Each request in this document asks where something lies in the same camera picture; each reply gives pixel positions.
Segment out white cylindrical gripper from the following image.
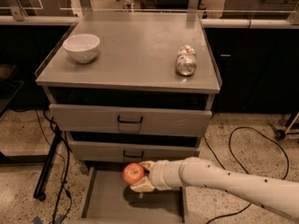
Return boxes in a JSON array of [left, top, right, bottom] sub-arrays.
[[130, 160, 183, 193]]

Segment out red apple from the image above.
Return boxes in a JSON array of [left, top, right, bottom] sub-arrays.
[[123, 163, 145, 185]]

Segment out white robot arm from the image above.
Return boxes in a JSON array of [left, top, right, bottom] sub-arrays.
[[123, 157, 299, 222]]

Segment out bottom grey open drawer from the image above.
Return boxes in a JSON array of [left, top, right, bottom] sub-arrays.
[[70, 162, 187, 224]]

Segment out middle grey drawer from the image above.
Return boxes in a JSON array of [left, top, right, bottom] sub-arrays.
[[69, 132, 200, 162]]

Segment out grey metal drawer cabinet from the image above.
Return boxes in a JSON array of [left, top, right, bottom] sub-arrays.
[[35, 10, 223, 224]]

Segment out top grey drawer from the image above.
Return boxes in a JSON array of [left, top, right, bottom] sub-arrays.
[[50, 104, 211, 137]]

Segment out black table leg with caster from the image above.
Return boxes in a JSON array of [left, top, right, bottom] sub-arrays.
[[34, 127, 61, 202]]

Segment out silver soda can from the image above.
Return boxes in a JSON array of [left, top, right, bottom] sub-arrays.
[[176, 45, 197, 77]]

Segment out black caster wheel right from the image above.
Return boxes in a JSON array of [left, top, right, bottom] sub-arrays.
[[275, 129, 286, 140]]

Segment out white ceramic bowl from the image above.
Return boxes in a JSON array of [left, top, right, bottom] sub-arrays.
[[63, 34, 100, 63]]

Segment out clear plastic water bottle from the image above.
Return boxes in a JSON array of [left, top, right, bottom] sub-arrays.
[[124, 0, 135, 10]]

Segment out black floor cables left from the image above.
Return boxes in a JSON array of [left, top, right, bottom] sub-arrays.
[[35, 109, 74, 224]]

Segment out black floor cable right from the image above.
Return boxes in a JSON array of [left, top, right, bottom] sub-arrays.
[[204, 126, 291, 224]]

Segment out white horizontal rail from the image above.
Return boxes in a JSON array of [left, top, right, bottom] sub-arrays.
[[0, 16, 299, 30]]

